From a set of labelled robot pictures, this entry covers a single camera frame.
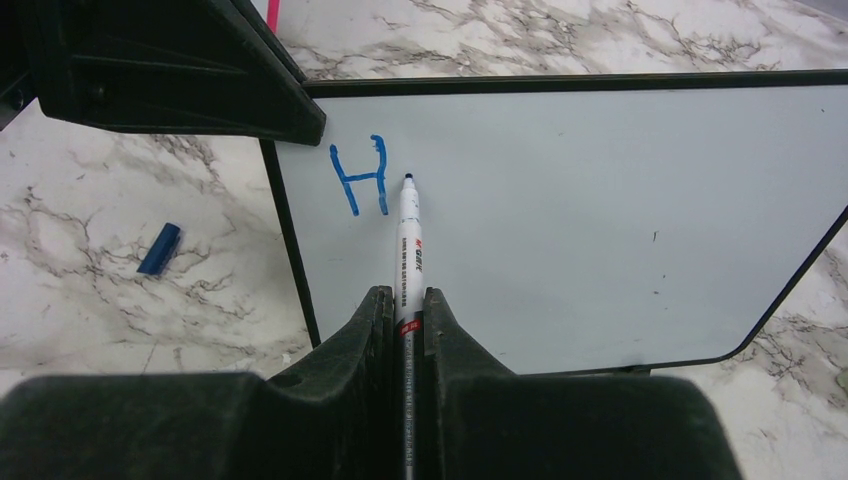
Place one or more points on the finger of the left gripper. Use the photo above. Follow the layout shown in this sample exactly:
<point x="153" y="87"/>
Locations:
<point x="155" y="67"/>

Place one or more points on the pink framed whiteboard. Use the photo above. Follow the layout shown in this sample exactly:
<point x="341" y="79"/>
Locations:
<point x="272" y="14"/>

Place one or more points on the black framed whiteboard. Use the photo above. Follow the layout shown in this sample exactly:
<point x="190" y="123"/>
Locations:
<point x="574" y="223"/>

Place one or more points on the white whiteboard marker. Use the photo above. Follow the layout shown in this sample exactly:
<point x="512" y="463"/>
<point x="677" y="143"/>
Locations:
<point x="409" y="295"/>

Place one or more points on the blue marker cap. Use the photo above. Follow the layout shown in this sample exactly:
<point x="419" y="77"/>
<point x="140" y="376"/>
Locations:
<point x="162" y="251"/>

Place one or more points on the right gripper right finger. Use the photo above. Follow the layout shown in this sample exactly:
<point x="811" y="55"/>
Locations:
<point x="487" y="422"/>

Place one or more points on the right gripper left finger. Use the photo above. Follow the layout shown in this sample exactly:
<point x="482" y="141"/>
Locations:
<point x="326" y="417"/>

